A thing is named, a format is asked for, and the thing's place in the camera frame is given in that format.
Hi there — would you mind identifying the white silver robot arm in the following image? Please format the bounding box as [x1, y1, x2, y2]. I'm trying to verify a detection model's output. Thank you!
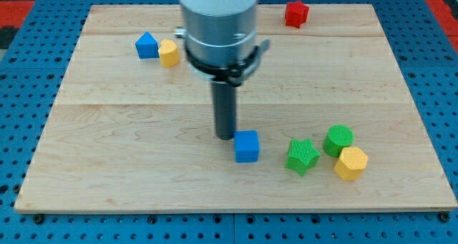
[175, 0, 270, 87]

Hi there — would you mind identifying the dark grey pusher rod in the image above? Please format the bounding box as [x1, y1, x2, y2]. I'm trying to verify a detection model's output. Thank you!
[211, 83, 236, 140]

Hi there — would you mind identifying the blue cube block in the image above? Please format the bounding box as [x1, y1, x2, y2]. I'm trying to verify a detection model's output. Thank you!
[234, 130, 260, 163]

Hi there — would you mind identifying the green star block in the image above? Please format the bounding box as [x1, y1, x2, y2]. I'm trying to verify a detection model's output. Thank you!
[285, 139, 321, 177]

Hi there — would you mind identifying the yellow half-round block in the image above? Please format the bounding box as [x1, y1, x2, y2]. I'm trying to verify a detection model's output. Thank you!
[158, 39, 180, 68]

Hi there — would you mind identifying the wooden board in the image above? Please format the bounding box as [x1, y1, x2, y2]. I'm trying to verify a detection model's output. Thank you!
[15, 4, 457, 214]

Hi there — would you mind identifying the blue triangle block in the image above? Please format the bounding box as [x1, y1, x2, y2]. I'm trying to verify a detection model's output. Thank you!
[135, 31, 159, 59]

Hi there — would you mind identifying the green cylinder block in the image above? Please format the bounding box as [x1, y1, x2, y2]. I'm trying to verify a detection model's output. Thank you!
[323, 125, 354, 157]

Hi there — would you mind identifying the red star block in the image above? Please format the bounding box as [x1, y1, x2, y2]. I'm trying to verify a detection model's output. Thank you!
[284, 0, 310, 29]

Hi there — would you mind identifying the yellow hexagon block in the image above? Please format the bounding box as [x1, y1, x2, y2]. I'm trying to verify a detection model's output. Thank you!
[333, 147, 369, 181]

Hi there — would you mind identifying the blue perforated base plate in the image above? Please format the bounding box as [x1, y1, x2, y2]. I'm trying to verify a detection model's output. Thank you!
[1, 0, 457, 243]

